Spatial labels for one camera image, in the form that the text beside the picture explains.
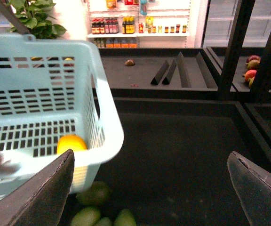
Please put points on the green avocado bottom right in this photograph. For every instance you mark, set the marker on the green avocado bottom right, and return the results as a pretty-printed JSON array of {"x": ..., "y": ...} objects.
[{"x": 125, "y": 218}]

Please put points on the yellow mango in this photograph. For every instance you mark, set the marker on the yellow mango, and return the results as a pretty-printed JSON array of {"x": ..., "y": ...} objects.
[{"x": 71, "y": 141}]

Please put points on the black triangular divider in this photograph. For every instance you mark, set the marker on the black triangular divider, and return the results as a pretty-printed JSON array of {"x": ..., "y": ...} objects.
[{"x": 159, "y": 75}]

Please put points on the brown fruit on tray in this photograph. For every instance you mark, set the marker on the brown fruit on tray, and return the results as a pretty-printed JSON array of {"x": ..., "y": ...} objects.
[{"x": 129, "y": 62}]

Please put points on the black shelf post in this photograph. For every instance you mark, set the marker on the black shelf post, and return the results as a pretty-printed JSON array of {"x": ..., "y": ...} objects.
[{"x": 238, "y": 31}]

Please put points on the brown basket handle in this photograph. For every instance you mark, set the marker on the brown basket handle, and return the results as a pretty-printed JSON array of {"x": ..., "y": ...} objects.
[{"x": 10, "y": 16}]

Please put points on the green potted plant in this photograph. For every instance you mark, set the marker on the green potted plant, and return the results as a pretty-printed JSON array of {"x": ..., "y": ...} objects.
[{"x": 35, "y": 15}]

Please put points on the green avocado on shelf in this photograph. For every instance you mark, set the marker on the green avocado on shelf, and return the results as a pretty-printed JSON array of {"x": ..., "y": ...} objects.
[{"x": 96, "y": 195}]

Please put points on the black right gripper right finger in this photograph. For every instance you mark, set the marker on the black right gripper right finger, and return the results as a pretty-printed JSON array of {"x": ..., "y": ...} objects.
[{"x": 252, "y": 185}]

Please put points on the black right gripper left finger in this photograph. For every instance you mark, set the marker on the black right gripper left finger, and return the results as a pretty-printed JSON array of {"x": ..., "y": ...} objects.
[{"x": 40, "y": 200}]

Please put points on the green avocado bottom left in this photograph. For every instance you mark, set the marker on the green avocado bottom left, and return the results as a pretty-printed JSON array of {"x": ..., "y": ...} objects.
[{"x": 86, "y": 217}]

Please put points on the light blue plastic basket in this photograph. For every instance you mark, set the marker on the light blue plastic basket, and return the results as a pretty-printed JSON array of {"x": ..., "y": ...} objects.
[{"x": 48, "y": 89}]

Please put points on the white sauce bottle shelf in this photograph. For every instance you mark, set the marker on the white sauce bottle shelf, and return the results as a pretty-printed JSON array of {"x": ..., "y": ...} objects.
[{"x": 138, "y": 23}]

